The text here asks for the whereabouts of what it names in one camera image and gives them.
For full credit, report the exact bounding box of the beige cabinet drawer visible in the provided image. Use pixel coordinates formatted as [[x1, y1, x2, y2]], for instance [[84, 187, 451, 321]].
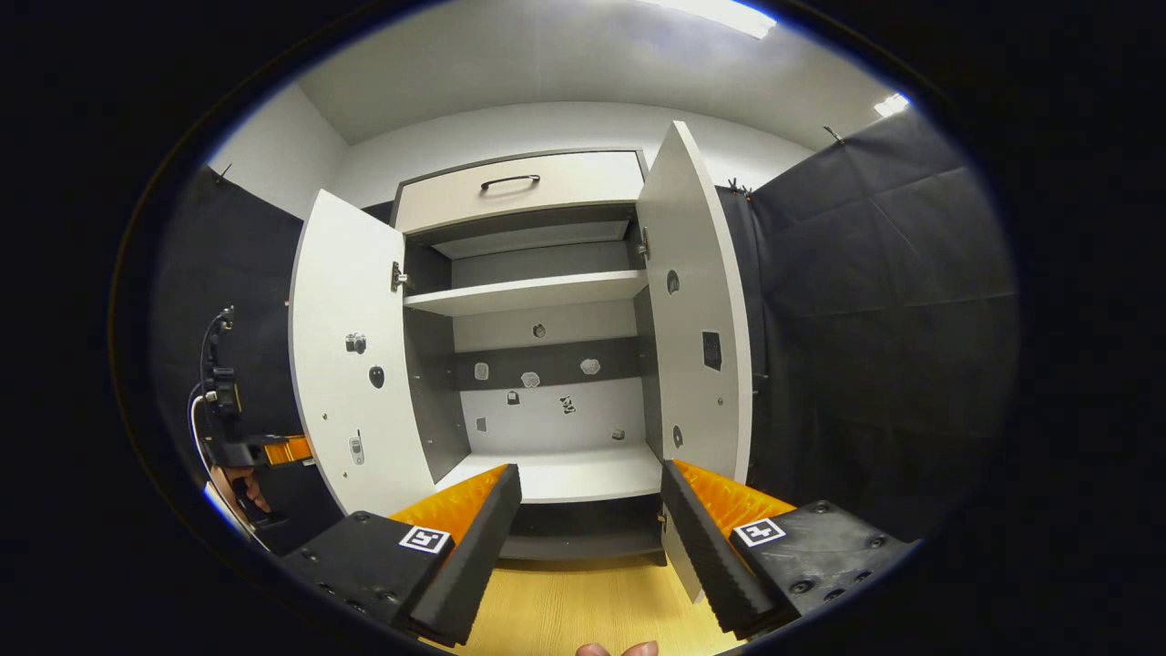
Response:
[[394, 150, 648, 235]]

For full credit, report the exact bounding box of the white cable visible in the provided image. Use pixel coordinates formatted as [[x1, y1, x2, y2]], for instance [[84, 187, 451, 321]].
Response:
[[187, 387, 270, 548]]

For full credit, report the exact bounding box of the double-door shoe cabinet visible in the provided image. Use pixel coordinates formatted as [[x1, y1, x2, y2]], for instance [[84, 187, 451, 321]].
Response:
[[392, 149, 670, 568]]

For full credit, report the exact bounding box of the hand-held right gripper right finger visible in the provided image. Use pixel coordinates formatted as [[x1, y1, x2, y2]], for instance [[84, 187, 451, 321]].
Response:
[[658, 458, 916, 639]]

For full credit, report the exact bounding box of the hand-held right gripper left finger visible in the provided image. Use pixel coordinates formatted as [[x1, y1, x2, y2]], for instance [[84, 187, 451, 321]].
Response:
[[278, 463, 523, 648]]

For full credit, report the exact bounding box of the beige cabinet door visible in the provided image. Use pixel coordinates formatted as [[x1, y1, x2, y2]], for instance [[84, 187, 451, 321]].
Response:
[[289, 189, 438, 518], [635, 120, 754, 604]]

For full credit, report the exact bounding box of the white cabinet shelf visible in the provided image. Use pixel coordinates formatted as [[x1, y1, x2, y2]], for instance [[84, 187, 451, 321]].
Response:
[[435, 444, 664, 505], [404, 270, 649, 318]]

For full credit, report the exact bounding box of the black backdrop cloth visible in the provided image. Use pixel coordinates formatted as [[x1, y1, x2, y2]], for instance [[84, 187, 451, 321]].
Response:
[[150, 109, 1019, 548]]

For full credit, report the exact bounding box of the black cable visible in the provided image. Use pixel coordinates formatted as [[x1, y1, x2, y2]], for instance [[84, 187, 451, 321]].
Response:
[[199, 308, 236, 384]]

